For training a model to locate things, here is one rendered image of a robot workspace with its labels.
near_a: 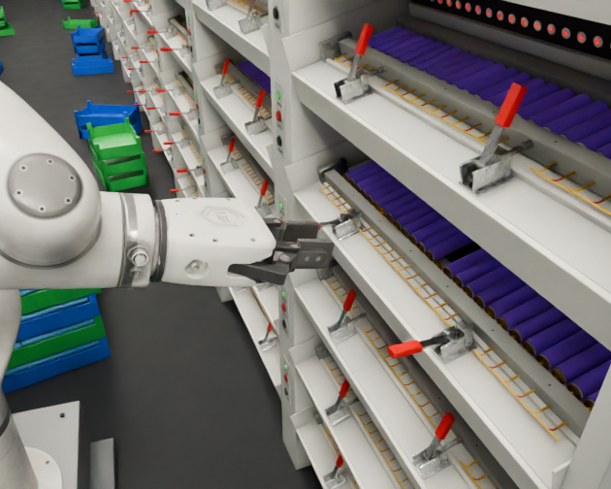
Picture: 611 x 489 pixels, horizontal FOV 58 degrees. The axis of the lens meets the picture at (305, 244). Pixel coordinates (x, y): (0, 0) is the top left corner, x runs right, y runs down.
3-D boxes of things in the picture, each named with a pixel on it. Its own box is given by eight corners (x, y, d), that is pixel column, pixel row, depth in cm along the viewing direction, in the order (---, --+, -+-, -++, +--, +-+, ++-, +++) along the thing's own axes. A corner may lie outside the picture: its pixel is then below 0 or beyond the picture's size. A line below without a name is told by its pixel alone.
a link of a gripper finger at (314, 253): (282, 253, 50) (346, 254, 53) (272, 237, 53) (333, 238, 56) (275, 282, 52) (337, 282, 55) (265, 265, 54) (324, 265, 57)
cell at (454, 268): (497, 248, 67) (451, 271, 66) (497, 260, 68) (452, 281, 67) (487, 241, 69) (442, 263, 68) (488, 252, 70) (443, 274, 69)
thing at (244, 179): (282, 277, 114) (263, 225, 105) (211, 164, 161) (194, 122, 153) (369, 237, 117) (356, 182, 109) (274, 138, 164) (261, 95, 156)
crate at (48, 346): (-7, 374, 149) (-16, 352, 145) (-13, 331, 164) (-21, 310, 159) (106, 336, 162) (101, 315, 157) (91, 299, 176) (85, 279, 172)
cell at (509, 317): (558, 309, 60) (508, 335, 59) (546, 299, 62) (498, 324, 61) (558, 297, 59) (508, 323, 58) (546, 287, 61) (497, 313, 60)
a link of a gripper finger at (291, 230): (262, 222, 55) (320, 224, 58) (252, 208, 58) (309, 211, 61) (255, 249, 57) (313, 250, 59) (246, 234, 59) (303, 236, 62)
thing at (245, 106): (280, 190, 103) (258, 124, 95) (205, 97, 150) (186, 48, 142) (374, 148, 106) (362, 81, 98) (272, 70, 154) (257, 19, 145)
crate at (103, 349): (2, 395, 153) (-7, 374, 149) (-5, 351, 168) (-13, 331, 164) (112, 356, 166) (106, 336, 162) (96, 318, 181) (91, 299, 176)
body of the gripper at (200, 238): (156, 231, 44) (284, 235, 49) (139, 179, 52) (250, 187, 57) (145, 308, 47) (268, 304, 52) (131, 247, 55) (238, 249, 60)
